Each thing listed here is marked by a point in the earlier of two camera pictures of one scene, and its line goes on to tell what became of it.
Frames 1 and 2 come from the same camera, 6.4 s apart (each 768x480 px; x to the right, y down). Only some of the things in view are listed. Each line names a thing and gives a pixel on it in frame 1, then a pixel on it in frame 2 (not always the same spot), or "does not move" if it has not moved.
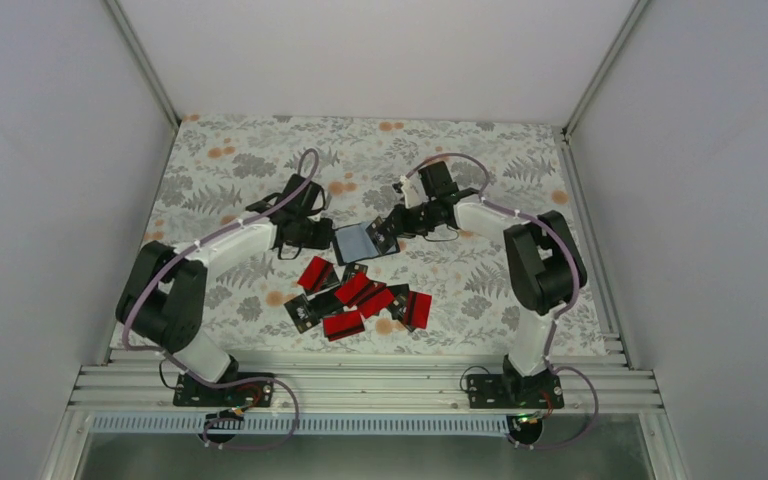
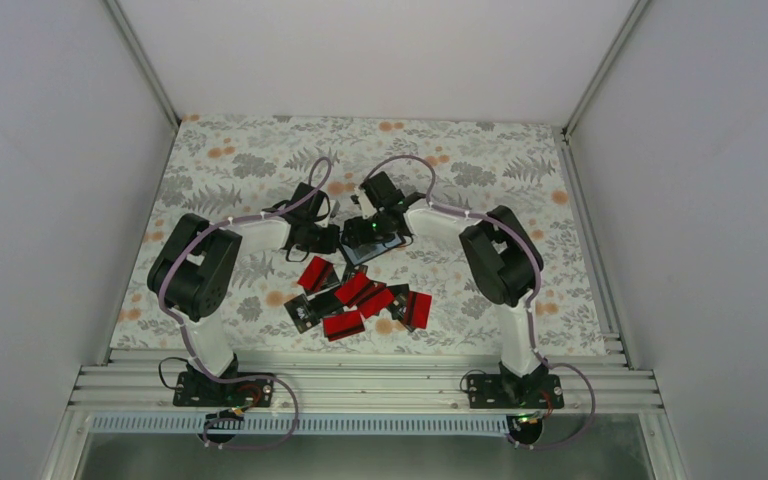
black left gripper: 323,239 does not move
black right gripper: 402,223 -> 352,228
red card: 341,325 does not move
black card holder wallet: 360,241 does not move
